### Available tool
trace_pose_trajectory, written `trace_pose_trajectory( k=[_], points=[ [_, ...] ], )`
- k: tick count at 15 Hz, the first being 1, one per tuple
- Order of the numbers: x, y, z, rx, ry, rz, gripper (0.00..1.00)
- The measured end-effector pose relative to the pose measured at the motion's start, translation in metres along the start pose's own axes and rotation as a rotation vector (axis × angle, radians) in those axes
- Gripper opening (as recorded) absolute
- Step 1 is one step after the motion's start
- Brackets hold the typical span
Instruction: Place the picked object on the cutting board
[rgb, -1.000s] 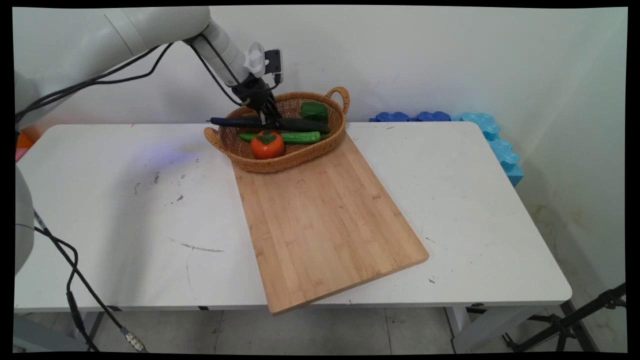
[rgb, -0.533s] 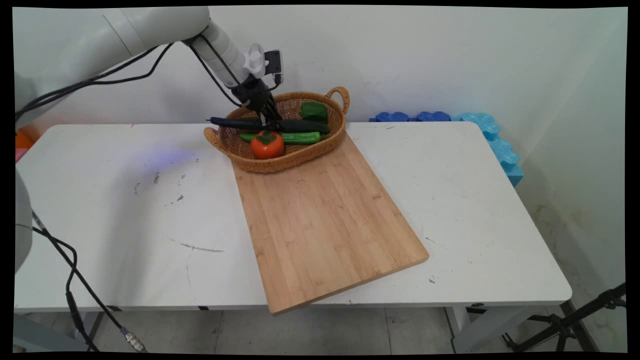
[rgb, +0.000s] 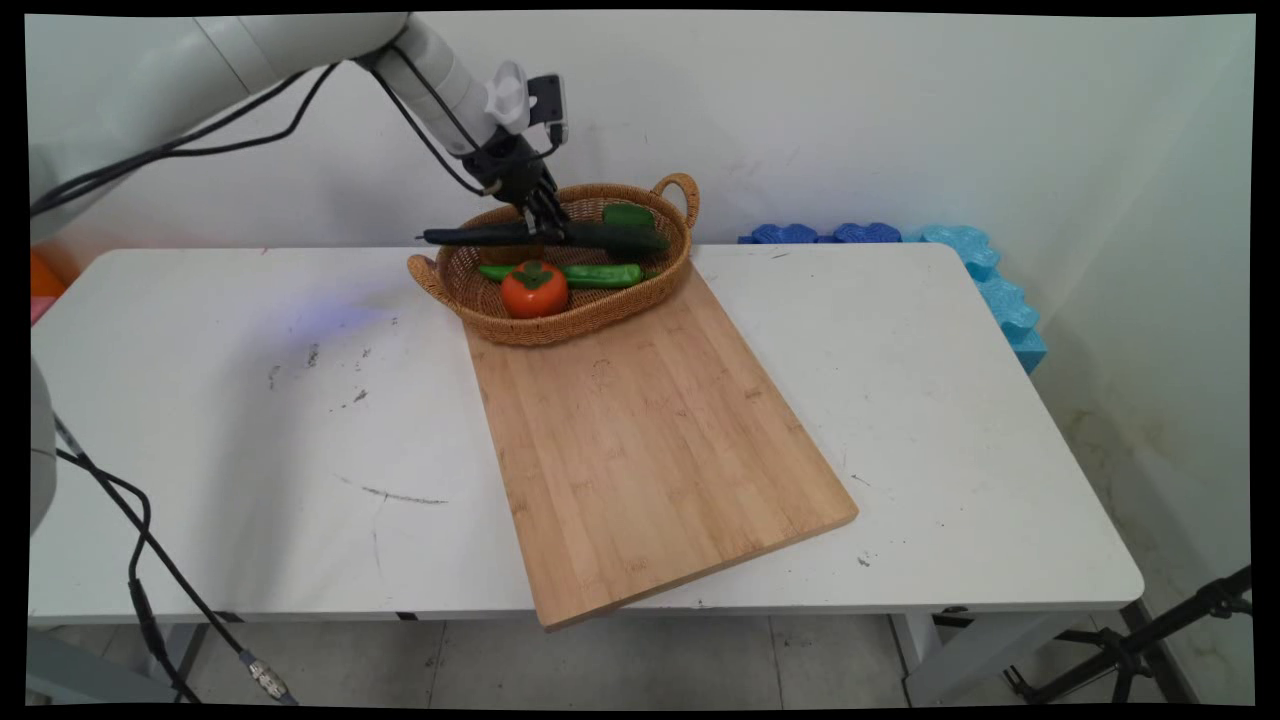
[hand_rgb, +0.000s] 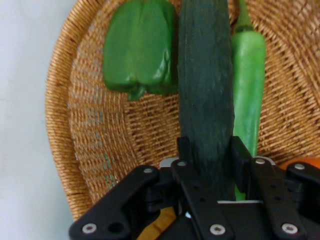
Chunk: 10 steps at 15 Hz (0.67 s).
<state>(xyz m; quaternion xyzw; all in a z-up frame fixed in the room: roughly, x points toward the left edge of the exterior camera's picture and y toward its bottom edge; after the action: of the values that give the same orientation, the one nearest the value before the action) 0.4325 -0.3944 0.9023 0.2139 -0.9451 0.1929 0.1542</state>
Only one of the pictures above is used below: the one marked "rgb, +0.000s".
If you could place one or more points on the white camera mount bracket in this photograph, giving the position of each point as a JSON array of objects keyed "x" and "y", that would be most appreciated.
[{"x": 507, "y": 95}]

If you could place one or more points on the dark green cucumber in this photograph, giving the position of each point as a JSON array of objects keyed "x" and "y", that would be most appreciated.
[{"x": 610, "y": 238}]

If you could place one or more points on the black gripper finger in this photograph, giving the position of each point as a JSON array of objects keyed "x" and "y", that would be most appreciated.
[
  {"x": 534, "y": 220},
  {"x": 557, "y": 215}
]

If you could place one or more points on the pink object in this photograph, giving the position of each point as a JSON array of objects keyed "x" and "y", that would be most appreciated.
[{"x": 42, "y": 308}]

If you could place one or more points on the white table leg frame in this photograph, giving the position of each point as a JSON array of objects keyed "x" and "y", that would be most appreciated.
[{"x": 960, "y": 655}]

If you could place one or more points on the black tripod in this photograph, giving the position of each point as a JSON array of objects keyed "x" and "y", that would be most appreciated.
[{"x": 1130, "y": 648}]

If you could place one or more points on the green bell pepper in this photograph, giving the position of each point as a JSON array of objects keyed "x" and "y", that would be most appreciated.
[{"x": 628, "y": 215}]

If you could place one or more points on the light blue foam mat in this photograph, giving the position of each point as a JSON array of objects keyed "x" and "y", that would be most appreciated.
[{"x": 1005, "y": 300}]

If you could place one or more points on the dark blue foam piece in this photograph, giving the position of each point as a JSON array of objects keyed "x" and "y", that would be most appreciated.
[
  {"x": 782, "y": 234},
  {"x": 866, "y": 233}
]

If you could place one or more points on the woven wicker basket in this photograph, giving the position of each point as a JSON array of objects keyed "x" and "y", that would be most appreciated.
[{"x": 600, "y": 312}]

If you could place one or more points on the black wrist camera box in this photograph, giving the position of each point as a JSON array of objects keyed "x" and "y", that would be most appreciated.
[{"x": 548, "y": 100}]

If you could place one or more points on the long green chili pepper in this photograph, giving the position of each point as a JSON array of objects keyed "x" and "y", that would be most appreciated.
[{"x": 605, "y": 276}]

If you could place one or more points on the wooden cutting board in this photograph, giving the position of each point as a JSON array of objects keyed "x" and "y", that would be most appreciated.
[{"x": 650, "y": 450}]

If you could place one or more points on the orange object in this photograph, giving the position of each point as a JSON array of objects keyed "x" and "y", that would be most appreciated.
[{"x": 44, "y": 275}]

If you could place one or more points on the orange persimmon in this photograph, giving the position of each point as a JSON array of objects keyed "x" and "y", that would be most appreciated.
[{"x": 533, "y": 295}]

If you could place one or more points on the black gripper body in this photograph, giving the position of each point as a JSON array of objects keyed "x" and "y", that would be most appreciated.
[{"x": 510, "y": 165}]

